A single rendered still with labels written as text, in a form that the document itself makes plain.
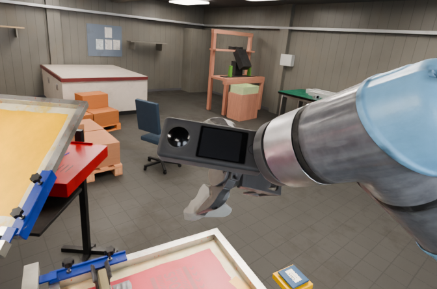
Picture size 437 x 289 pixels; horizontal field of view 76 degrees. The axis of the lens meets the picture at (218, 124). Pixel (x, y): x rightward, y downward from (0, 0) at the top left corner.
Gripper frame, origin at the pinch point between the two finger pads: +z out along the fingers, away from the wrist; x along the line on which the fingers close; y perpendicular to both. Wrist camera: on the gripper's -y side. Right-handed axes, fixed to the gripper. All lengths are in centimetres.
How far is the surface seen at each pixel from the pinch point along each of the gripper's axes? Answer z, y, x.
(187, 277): 84, 44, -29
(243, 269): 73, 66, -23
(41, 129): 135, -32, 31
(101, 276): 85, 8, -30
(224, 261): 84, 63, -21
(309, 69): 408, 467, 419
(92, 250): 256, 30, -39
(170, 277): 87, 38, -30
